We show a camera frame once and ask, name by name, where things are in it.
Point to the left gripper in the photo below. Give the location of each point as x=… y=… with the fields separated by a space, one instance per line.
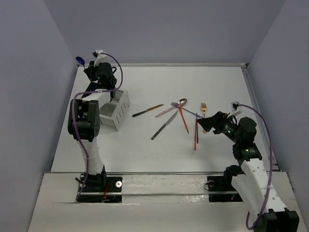
x=91 y=72

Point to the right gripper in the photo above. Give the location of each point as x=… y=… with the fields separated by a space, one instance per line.
x=222 y=118

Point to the purple long spoon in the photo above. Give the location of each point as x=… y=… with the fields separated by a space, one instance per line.
x=80 y=60

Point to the pink-handled silver spoon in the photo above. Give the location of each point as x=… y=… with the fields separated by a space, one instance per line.
x=182 y=102

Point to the orange-handled knife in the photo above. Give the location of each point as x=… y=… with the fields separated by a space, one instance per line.
x=183 y=118

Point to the black-handled steel knife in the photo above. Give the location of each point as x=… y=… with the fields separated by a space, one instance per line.
x=164 y=125

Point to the iridescent rainbow fork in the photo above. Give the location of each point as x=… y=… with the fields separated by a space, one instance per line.
x=186 y=110

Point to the gold green-handled knife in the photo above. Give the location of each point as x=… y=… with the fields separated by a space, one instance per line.
x=147 y=110

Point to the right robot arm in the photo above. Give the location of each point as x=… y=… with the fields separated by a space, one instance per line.
x=249 y=177

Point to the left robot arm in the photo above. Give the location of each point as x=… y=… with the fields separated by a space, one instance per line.
x=84 y=122

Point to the orange chopstick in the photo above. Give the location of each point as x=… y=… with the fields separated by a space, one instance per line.
x=195 y=135

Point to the blue chopstick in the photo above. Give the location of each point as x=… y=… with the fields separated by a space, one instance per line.
x=197 y=140

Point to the gold fork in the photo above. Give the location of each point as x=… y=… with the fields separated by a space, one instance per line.
x=204 y=108

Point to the white chopstick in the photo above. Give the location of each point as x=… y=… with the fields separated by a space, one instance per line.
x=193 y=145

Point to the white cutlery holder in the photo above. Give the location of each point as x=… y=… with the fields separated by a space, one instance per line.
x=113 y=113

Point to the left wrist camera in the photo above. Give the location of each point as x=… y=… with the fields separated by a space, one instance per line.
x=100 y=56

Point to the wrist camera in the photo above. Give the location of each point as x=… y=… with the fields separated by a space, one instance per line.
x=100 y=56
x=236 y=108

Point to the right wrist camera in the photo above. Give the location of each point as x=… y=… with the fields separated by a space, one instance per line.
x=236 y=108

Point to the white table edge rail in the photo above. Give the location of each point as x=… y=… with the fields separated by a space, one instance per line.
x=241 y=65

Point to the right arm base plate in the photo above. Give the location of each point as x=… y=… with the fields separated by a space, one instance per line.
x=219 y=192

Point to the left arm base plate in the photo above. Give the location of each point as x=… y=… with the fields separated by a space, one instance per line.
x=111 y=193

